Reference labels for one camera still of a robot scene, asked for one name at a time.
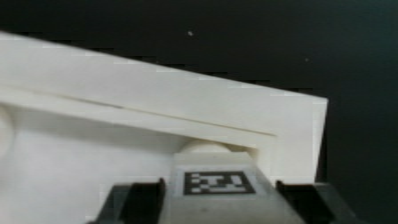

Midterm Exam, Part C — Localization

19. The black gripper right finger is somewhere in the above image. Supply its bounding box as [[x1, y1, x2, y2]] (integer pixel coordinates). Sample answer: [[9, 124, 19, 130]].
[[275, 181, 359, 224]]

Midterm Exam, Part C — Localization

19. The white leg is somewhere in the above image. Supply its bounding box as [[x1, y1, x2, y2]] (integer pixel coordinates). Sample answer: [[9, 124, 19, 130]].
[[158, 152, 306, 224]]

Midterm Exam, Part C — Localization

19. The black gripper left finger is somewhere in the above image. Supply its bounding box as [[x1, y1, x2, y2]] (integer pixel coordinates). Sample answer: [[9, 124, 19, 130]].
[[87, 179, 167, 224]]

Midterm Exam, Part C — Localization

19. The white square tabletop part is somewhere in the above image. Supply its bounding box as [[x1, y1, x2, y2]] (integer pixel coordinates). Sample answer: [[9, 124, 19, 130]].
[[0, 31, 327, 224]]

